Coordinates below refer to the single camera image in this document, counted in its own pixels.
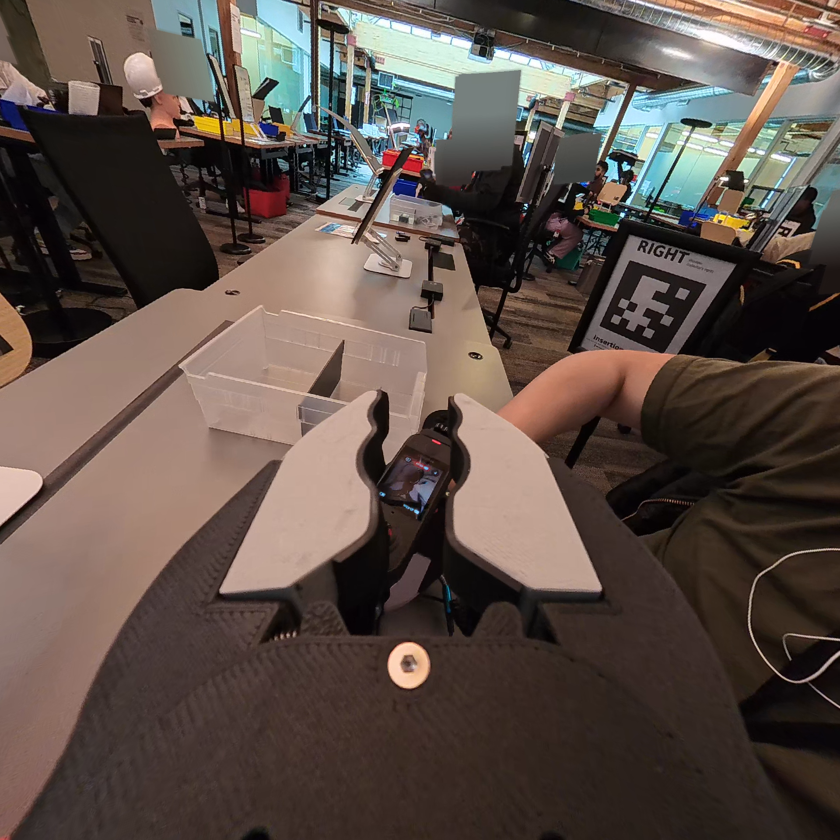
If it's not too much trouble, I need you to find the white stand base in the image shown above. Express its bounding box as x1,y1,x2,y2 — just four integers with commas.
0,467,44,527

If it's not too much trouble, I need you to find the clear plastic divided bin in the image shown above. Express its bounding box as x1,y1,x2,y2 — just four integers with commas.
178,304,429,447

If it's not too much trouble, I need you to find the white hard hat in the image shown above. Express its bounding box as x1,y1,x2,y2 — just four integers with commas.
123,52,164,101

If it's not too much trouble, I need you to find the black stanchion post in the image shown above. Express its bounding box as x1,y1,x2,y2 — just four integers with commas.
213,98,253,257
236,98,267,245

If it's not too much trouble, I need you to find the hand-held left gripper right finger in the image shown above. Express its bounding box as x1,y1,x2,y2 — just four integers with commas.
445,392,604,601

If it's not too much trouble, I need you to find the mannequin head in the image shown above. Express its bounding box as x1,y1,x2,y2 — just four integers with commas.
147,92,182,140

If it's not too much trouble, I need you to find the tablet on white stand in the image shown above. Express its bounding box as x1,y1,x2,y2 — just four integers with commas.
350,147,416,278

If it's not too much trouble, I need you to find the black framed marker sign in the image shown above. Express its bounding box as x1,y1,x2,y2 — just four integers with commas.
567,218,762,358

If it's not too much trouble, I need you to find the silver spiral duct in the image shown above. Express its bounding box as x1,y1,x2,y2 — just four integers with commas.
577,0,840,83

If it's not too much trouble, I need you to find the wooden sign board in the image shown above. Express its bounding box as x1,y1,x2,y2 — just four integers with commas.
0,292,34,389

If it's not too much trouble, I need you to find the black floor lamp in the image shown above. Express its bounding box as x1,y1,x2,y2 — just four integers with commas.
646,117,714,221

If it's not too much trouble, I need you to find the black strap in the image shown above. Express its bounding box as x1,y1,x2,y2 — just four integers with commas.
740,633,840,746

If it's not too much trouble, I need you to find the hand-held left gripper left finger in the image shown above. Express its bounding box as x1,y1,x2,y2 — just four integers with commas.
218,390,392,599

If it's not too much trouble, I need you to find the person's right forearm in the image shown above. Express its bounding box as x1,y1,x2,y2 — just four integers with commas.
497,350,677,448

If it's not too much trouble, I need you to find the clear lidded box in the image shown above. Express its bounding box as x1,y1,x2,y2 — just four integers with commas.
389,194,445,228

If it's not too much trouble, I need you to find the thin white earphone cable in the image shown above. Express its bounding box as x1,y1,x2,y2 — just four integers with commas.
747,546,840,713

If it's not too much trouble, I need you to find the black office chair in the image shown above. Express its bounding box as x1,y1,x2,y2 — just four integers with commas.
459,217,546,349
21,108,221,309

